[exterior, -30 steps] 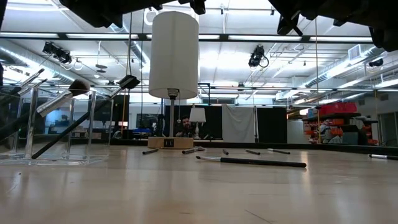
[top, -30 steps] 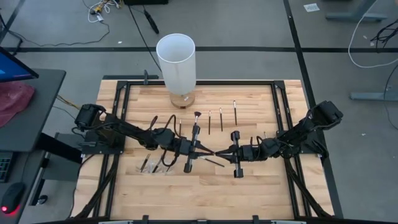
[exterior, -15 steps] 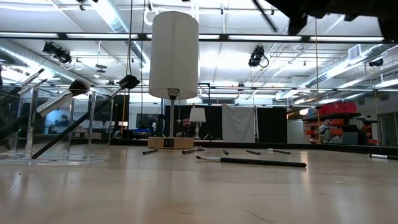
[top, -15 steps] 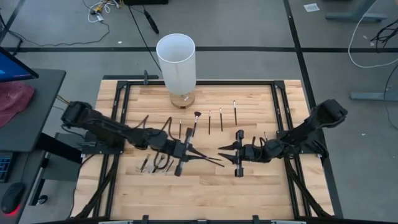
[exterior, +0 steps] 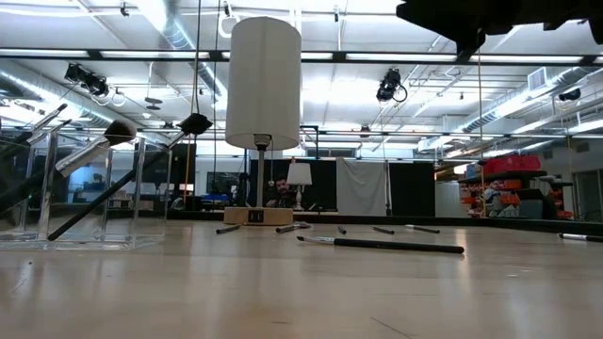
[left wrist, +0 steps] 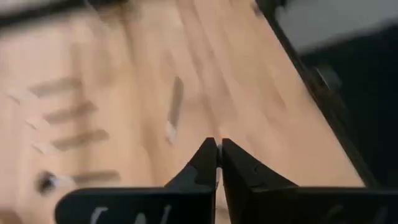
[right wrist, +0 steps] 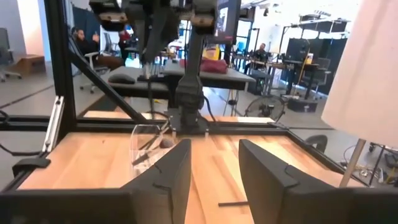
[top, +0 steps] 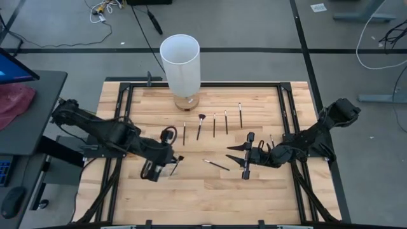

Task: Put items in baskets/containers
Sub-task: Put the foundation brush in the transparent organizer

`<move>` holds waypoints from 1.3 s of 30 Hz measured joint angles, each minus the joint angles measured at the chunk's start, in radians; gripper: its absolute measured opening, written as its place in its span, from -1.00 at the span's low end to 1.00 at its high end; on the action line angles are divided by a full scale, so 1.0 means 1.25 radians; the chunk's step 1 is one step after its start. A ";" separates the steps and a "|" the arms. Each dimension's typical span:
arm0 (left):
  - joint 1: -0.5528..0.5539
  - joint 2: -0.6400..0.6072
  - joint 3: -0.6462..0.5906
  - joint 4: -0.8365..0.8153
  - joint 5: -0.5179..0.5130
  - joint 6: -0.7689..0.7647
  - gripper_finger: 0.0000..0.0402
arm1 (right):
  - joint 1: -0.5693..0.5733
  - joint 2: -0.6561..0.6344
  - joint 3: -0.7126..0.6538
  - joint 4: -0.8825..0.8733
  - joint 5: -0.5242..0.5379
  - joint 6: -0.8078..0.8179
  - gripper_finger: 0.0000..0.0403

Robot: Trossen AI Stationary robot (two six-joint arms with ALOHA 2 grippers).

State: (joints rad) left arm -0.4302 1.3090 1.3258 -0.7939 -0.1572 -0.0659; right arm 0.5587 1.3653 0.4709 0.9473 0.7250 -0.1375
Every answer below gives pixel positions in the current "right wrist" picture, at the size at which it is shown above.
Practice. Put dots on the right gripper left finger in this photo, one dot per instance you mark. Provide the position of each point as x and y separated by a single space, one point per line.
168 186

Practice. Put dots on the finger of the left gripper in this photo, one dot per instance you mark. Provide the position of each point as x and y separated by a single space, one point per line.
150 34
174 25

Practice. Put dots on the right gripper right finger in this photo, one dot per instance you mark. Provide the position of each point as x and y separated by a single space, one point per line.
267 186

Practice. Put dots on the thin black makeup brush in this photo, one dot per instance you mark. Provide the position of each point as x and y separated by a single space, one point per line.
231 204
152 138

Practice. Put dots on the round brown-head makeup brush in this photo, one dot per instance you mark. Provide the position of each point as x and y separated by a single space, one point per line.
167 143

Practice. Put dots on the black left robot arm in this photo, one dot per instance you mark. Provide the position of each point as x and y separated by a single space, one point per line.
189 87

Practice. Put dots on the person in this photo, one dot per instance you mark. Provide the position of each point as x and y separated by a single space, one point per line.
261 54
85 43

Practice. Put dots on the white office chair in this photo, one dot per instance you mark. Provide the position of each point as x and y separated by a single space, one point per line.
93 56

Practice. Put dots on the black computer mouse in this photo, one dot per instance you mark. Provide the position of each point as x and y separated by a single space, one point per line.
121 78

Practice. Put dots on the computer monitor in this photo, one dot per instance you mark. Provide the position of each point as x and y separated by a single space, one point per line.
231 21

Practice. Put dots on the red cloth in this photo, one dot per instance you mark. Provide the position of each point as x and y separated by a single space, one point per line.
214 66

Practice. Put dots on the clear acrylic organizer container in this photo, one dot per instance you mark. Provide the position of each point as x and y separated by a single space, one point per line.
140 133

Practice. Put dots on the black desk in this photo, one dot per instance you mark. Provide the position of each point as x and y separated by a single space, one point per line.
217 79

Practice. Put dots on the black floor fan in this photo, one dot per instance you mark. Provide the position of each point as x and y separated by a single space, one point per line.
265 107

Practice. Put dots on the brown wooden box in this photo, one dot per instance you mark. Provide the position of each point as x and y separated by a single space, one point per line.
29 63

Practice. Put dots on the grey office chair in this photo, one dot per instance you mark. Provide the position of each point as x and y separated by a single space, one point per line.
4 46

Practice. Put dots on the silver aluminium bracket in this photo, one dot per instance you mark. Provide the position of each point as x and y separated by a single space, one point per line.
54 124

